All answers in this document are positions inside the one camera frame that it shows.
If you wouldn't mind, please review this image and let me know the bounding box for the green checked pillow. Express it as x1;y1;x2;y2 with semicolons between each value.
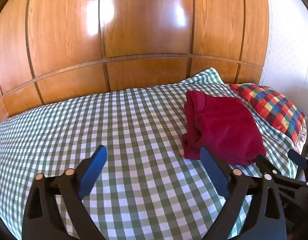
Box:
179;67;225;85

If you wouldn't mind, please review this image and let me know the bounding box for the red sweater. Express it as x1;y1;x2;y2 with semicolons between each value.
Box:
181;90;266;165

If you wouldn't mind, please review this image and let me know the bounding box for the wooden panelled headboard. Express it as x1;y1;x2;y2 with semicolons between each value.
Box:
0;0;269;123

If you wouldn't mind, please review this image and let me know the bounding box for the green checked bed cover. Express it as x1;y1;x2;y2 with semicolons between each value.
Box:
0;81;303;240

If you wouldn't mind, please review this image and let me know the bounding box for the colourful checked pillow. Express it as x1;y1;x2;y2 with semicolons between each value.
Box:
229;83;307;143

